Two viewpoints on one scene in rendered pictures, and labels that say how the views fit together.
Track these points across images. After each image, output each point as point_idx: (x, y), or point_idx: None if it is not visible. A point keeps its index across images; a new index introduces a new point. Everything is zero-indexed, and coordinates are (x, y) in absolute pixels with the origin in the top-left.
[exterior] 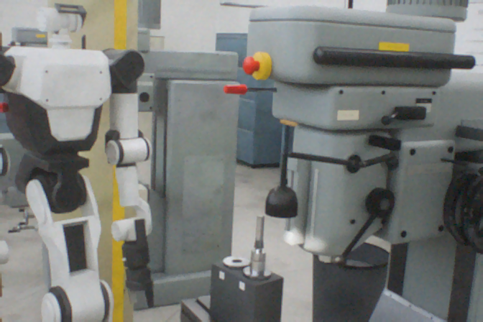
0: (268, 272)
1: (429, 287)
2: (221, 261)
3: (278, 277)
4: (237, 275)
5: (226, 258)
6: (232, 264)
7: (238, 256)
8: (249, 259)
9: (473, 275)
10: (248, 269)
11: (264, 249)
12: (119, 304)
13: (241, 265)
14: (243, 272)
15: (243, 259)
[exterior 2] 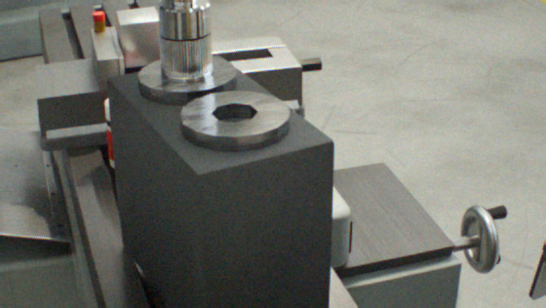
0: (155, 65)
1: None
2: (291, 143)
3: (127, 75)
4: (256, 85)
5: (270, 127)
6: (261, 96)
7: (217, 133)
8: (182, 117)
9: None
10: (214, 79)
11: (161, 4)
12: None
13: (227, 93)
14: (234, 80)
15: (206, 118)
